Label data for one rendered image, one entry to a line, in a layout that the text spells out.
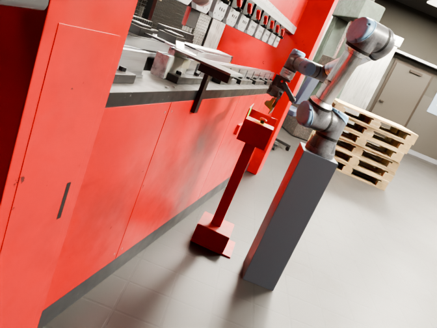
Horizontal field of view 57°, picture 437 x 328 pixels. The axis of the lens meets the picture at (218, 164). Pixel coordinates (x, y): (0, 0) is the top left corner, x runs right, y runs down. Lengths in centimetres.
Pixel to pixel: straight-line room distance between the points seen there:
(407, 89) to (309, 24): 860
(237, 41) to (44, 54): 331
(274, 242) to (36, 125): 156
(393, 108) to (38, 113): 1170
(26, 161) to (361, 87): 839
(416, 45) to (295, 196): 1047
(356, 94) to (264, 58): 523
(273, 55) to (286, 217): 211
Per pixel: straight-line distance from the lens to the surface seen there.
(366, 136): 585
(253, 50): 394
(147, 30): 191
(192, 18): 180
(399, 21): 1215
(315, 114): 191
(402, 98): 1227
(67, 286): 159
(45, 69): 78
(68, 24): 79
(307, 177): 203
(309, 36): 386
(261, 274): 225
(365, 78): 896
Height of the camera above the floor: 114
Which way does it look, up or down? 17 degrees down
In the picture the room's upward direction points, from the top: 23 degrees clockwise
